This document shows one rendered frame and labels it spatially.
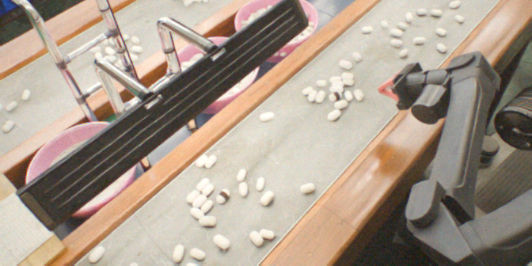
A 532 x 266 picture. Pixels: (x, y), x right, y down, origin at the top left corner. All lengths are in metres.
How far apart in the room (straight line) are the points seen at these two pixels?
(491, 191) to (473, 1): 0.61
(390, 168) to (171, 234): 0.52
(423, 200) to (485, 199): 0.81
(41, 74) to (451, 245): 1.25
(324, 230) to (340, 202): 0.08
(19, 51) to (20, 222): 0.64
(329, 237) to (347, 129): 0.32
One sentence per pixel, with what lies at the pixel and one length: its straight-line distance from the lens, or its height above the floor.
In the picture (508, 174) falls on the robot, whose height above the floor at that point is 0.48.
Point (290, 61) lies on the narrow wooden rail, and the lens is 1.30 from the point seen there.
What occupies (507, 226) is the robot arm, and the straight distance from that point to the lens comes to 0.59.
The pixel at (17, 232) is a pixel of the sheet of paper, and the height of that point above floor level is 0.78.
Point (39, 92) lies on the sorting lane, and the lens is 1.46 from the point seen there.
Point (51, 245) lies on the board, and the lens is 1.08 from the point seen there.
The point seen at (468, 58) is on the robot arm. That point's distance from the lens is 0.92.
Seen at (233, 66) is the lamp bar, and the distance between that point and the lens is 0.84.
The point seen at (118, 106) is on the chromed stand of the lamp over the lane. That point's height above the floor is 0.99.
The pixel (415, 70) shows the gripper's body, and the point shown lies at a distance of 1.05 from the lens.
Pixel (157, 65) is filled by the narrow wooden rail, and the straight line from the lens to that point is 1.36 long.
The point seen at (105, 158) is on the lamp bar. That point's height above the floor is 1.08.
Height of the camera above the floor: 1.64
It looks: 49 degrees down
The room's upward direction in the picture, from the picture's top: 5 degrees counter-clockwise
